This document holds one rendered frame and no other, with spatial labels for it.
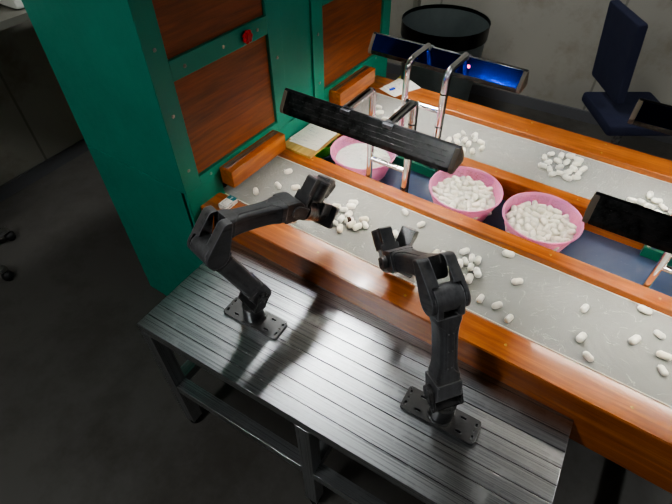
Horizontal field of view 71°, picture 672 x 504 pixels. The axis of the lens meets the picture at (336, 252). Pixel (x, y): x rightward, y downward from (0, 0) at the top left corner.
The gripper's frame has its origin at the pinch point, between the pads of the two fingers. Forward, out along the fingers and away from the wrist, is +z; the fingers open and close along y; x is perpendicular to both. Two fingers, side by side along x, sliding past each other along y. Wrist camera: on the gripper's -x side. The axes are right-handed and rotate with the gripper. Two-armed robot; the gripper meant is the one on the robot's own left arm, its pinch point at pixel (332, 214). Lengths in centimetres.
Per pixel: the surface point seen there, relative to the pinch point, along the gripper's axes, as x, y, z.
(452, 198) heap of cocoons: -18.5, -23.7, 39.9
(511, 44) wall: -139, 26, 231
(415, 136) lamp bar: -30.4, -16.6, -2.2
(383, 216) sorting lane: -3.9, -7.8, 22.7
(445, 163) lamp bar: -26.2, -27.7, -1.6
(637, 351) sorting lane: 2, -92, 16
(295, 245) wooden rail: 13.9, 7.5, -2.2
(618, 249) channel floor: -23, -80, 55
